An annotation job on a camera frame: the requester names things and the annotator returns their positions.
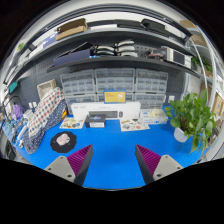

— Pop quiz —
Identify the black scalloped mouse pad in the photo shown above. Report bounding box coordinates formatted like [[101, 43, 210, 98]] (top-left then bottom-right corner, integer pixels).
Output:
[[49, 130, 78, 154]]

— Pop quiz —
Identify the white and blue tissue box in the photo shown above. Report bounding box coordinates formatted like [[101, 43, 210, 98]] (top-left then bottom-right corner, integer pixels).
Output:
[[139, 108, 169, 126]]

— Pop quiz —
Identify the navy polka dot cloth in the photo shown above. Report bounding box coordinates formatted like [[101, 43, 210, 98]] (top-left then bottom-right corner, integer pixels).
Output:
[[22, 99, 68, 155]]

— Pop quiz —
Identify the red blue checkered cloth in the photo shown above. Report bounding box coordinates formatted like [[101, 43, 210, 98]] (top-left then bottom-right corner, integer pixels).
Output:
[[27, 87, 65, 138]]

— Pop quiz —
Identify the yellow and blue box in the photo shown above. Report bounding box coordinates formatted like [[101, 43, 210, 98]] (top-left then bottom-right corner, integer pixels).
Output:
[[103, 89, 127, 104]]

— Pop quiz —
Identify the beige woven basket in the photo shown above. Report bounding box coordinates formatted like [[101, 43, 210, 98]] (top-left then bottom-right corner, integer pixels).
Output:
[[36, 78, 58, 100]]

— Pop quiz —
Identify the colourful sticker sheet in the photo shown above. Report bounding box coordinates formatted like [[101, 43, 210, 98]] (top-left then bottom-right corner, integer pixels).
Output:
[[119, 118, 151, 132], [59, 117, 85, 130]]

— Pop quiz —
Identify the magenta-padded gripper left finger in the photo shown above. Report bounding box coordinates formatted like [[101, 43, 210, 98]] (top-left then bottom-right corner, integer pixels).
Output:
[[43, 143, 94, 187]]

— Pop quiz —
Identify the green plant in white pot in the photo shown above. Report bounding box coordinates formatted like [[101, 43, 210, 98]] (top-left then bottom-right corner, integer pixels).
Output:
[[164, 89, 218, 155]]

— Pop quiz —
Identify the long white keyboard box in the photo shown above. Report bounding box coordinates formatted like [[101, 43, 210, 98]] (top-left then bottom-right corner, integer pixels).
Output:
[[70, 101, 142, 122]]

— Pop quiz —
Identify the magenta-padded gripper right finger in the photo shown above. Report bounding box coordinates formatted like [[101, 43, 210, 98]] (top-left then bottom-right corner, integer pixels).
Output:
[[134, 143, 184, 185]]

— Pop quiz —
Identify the small black box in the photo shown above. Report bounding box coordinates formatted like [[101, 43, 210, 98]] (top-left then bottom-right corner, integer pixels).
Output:
[[84, 113, 107, 129]]

